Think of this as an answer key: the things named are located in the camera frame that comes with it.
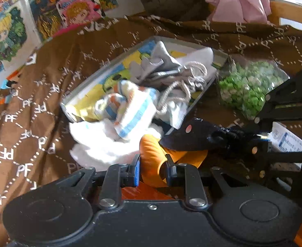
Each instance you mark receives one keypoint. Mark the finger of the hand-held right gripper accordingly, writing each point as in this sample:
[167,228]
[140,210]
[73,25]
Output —
[282,103]
[276,155]

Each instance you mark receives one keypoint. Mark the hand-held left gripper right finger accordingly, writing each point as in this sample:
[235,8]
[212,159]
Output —
[169,172]

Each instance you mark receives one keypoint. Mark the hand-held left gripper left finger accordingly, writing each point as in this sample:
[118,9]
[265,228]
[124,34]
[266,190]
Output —
[137,171]

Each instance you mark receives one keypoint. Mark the orange cloth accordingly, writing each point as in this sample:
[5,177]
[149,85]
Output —
[151,157]

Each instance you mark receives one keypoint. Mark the white muslin cloth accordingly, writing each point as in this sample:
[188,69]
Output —
[94,144]

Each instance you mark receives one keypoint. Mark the striped baby cloth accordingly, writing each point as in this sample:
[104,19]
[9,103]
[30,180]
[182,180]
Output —
[133,108]

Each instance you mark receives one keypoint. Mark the grey shallow box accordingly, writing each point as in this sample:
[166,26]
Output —
[68,110]

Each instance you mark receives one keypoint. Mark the grey white garment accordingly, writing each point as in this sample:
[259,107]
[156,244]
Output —
[156,59]

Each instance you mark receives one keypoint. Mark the bag of green pieces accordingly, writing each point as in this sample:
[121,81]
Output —
[246,87]

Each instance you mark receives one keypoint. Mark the pink garment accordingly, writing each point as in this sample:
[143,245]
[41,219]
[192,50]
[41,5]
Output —
[238,0]

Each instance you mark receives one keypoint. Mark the brown printed blanket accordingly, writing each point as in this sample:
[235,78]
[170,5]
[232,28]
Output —
[37,108]

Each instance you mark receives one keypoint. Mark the pink cartoon booklet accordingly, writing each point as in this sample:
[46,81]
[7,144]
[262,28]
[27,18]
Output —
[79,10]

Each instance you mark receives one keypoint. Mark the blond cartoon child poster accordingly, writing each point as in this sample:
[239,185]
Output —
[7,36]

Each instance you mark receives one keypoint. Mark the wooden bed rail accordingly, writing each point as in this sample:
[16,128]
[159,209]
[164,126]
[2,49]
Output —
[292,11]

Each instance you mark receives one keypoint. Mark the cartoon posters on wall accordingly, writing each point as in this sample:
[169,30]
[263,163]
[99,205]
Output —
[43,12]

